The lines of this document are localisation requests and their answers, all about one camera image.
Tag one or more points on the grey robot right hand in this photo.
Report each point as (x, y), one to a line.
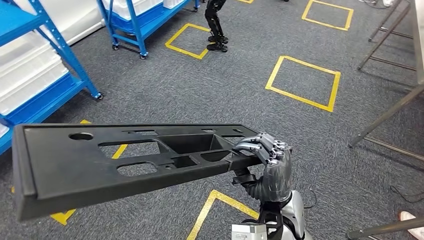
(278, 179)

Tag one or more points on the long black plastic part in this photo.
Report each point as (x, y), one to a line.
(66, 172)

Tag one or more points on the blue metal shelf rack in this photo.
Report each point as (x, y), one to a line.
(63, 49)
(134, 30)

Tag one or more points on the person's white shoe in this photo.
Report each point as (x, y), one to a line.
(412, 225)

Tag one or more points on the black humanoid robot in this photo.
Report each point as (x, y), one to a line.
(215, 23)

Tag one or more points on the blue plastic bin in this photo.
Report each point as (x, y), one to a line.
(149, 20)

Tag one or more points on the white plastic bin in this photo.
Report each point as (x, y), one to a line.
(139, 8)
(26, 56)
(33, 89)

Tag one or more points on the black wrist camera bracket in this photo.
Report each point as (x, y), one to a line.
(271, 215)

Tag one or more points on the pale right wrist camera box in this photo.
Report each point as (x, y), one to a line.
(248, 233)

